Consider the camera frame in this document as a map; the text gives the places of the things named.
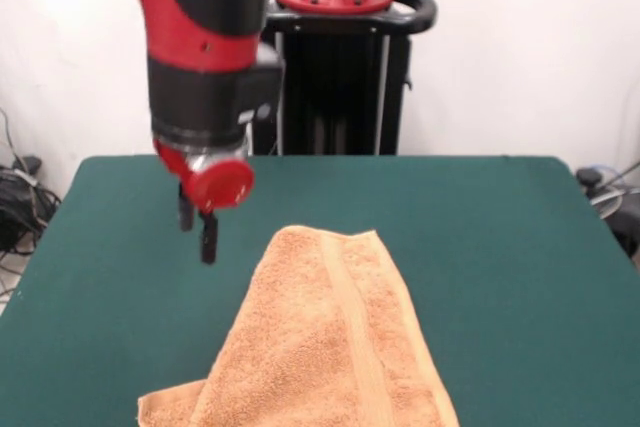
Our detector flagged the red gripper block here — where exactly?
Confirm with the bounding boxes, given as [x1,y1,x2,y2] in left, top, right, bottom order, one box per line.
[152,138,256,265]

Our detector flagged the tan terry towel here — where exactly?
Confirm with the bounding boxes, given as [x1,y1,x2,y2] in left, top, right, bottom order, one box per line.
[136,225,461,427]

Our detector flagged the dark green table cloth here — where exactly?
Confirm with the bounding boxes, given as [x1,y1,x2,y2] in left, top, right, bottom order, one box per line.
[0,154,640,427]

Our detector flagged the round black base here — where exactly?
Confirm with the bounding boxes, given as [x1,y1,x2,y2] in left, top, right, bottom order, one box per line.
[602,194,640,261]

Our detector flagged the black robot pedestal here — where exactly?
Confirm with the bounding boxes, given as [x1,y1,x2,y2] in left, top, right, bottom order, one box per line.
[249,0,440,157]

